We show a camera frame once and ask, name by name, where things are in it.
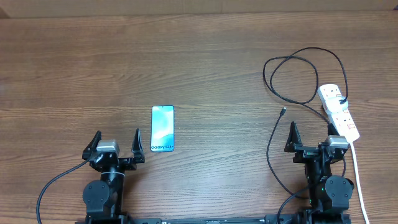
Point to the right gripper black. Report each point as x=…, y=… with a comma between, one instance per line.
x=303, y=152

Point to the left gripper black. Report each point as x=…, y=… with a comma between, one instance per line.
x=129, y=163

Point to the white power strip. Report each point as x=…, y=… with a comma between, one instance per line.
x=342, y=120

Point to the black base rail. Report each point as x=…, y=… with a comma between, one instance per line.
x=268, y=219

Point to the white USB charger plug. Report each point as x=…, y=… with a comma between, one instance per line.
x=336, y=104

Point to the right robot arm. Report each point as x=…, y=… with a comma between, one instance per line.
x=328, y=194

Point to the Samsung Galaxy smartphone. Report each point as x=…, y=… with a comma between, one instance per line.
x=162, y=129

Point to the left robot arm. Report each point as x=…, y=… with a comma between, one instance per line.
x=104, y=197

